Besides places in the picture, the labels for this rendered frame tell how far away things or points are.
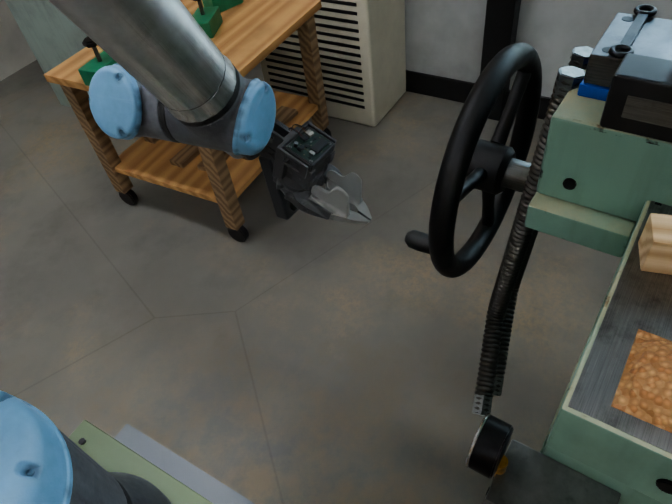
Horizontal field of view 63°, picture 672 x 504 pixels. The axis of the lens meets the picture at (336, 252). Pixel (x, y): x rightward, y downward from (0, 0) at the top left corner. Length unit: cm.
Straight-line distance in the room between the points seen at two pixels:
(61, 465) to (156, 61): 36
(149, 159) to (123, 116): 124
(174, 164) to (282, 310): 63
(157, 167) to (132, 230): 24
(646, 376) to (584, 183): 21
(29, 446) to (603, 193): 52
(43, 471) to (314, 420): 99
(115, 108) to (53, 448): 42
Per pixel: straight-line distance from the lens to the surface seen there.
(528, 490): 68
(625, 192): 56
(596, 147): 54
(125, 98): 73
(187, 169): 188
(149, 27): 54
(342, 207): 77
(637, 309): 47
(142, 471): 73
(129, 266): 189
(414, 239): 71
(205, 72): 60
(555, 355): 152
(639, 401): 42
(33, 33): 271
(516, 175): 68
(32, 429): 48
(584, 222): 57
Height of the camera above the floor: 125
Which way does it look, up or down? 47 degrees down
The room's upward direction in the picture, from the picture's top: 9 degrees counter-clockwise
